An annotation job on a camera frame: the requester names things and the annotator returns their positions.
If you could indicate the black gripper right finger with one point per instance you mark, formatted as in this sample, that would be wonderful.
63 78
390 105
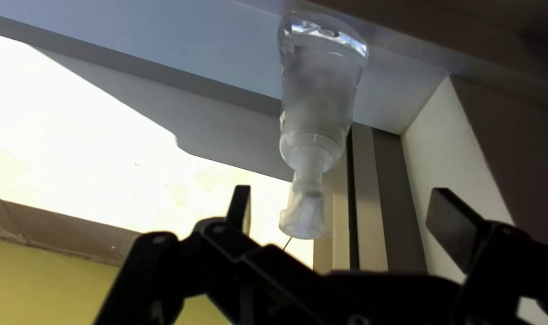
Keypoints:
501 271

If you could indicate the clear pump bottle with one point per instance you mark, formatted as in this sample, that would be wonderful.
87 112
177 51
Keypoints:
319 101

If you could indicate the white windowsill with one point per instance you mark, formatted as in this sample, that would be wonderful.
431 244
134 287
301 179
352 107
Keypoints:
213 72

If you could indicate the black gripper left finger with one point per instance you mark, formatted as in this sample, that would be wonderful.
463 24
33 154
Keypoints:
166 271

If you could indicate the grey window frame post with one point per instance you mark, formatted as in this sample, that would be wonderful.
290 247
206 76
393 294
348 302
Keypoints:
370 199

